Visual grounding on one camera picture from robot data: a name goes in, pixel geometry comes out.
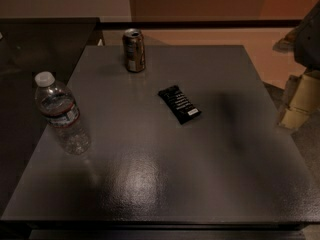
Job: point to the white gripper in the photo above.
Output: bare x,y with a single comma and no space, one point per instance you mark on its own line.
308,42

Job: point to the black rxbar chocolate wrapper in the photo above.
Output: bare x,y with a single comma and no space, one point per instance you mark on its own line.
179,104

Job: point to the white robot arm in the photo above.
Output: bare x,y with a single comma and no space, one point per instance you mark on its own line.
307,44

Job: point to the brown soda can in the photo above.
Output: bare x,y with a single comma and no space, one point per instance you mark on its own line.
134,51

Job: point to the clear plastic water bottle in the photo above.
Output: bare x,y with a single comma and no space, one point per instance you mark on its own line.
59,108

